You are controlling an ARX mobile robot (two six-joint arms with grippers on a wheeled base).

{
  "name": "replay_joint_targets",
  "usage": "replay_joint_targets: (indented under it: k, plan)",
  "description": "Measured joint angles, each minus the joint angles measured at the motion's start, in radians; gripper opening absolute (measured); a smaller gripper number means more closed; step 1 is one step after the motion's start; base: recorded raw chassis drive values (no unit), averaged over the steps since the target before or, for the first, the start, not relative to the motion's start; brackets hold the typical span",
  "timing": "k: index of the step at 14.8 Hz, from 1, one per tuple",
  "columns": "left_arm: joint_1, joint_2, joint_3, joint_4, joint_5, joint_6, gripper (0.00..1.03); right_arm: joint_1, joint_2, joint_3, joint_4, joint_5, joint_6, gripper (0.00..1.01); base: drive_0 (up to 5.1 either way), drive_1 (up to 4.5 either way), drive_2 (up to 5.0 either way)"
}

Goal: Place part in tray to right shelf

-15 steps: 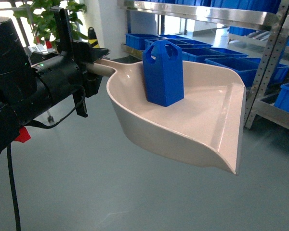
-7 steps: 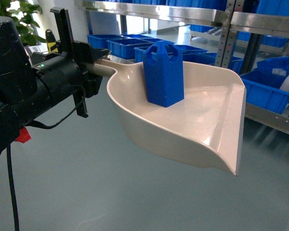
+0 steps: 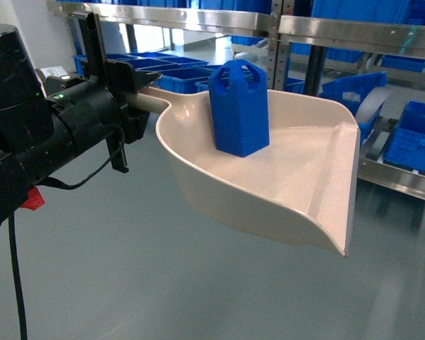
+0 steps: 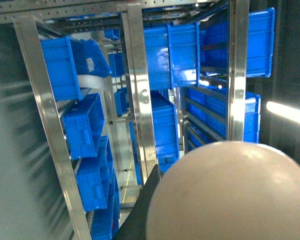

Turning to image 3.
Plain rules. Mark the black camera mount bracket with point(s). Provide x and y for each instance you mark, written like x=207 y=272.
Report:
x=95 y=53

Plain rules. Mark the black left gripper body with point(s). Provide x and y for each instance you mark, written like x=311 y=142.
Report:
x=85 y=114

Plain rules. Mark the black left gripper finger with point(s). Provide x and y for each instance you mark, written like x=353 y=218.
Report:
x=143 y=79

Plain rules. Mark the beige plastic dustpan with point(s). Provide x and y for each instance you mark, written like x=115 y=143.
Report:
x=299 y=190

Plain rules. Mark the stainless steel shelf rack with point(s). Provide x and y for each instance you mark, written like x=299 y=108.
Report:
x=282 y=30

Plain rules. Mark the red plastic tag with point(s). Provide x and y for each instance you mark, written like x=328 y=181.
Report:
x=34 y=201

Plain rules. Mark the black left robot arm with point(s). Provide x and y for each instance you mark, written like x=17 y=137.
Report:
x=40 y=134

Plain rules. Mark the blue bin on rack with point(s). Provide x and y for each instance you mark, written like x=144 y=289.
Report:
x=407 y=143
x=183 y=80

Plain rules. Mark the blue plastic part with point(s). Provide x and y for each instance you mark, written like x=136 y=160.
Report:
x=238 y=94

